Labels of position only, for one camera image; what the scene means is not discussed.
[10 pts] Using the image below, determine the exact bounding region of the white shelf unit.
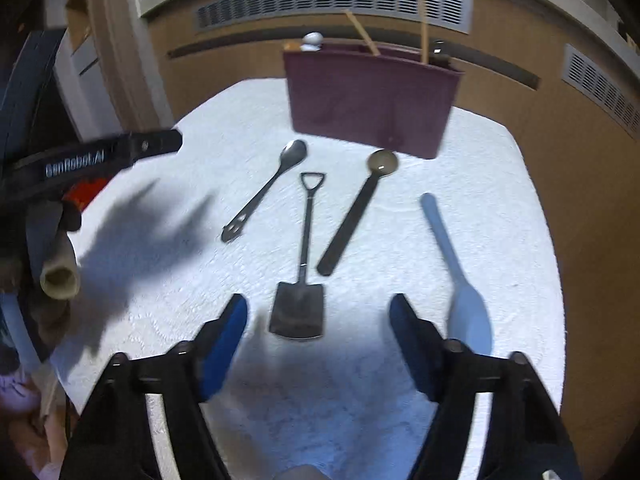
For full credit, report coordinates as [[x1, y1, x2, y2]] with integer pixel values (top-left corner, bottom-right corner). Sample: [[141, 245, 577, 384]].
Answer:
[[45, 0, 101, 126]]

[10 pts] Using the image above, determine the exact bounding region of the grey spoon thin black handle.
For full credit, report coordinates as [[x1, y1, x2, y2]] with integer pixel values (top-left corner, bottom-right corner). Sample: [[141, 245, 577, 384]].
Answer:
[[221, 139, 308, 244]]

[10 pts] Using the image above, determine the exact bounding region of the maroon plastic utensil holder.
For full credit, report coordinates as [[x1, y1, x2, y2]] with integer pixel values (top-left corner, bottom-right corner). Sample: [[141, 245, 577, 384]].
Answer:
[[283, 42, 465, 161]]

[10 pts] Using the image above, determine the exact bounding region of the brown spoon with dark handle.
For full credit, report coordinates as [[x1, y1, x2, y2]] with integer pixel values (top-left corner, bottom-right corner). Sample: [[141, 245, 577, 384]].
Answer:
[[316, 149, 399, 277]]

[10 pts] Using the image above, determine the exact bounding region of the blue-grey plastic spoon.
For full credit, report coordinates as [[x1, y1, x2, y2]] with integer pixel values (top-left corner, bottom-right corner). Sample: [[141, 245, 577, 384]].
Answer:
[[419, 192, 493, 356]]

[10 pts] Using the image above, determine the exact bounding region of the beige door frame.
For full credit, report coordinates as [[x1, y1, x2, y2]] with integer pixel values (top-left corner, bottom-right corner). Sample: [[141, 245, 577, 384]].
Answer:
[[85, 0, 176, 131]]

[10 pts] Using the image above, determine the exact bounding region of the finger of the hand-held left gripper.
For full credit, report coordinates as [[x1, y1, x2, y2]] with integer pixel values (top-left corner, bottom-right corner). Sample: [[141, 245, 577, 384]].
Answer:
[[129, 129, 183, 160], [0, 30, 66, 166]]

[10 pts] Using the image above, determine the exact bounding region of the brown kitchen cabinet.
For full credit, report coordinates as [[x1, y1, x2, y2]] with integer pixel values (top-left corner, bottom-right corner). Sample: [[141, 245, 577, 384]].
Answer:
[[145, 0, 640, 461]]

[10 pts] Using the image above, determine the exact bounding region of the beige tube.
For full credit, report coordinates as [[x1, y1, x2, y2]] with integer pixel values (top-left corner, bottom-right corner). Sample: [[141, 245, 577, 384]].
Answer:
[[39, 240, 82, 302]]

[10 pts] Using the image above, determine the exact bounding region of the short grey vent grille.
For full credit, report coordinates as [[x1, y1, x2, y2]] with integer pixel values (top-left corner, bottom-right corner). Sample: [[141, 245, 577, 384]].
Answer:
[[561, 44, 640, 141]]

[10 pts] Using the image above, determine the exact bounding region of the white textured tablecloth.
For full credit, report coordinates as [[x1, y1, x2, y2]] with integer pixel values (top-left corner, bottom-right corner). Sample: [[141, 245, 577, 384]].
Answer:
[[50, 77, 567, 480]]

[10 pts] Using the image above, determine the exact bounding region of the long grey vent grille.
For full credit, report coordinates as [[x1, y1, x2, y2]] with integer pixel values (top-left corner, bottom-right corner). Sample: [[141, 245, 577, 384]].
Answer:
[[194, 0, 473, 35]]

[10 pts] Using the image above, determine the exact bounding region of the black shovel-shaped spoon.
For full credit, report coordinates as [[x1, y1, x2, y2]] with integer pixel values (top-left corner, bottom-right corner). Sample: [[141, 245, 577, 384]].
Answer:
[[268, 171, 327, 341]]

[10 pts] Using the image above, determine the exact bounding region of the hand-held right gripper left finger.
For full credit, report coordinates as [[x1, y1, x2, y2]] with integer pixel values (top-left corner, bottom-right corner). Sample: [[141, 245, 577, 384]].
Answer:
[[59, 293, 249, 480]]

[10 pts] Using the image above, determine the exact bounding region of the wooden chopstick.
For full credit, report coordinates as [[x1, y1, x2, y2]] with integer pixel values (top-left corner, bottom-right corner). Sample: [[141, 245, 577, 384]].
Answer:
[[419, 0, 432, 63], [344, 9, 381, 57]]

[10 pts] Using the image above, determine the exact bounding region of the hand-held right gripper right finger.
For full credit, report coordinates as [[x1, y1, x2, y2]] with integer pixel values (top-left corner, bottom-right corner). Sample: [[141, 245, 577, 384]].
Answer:
[[389, 293, 583, 480]]

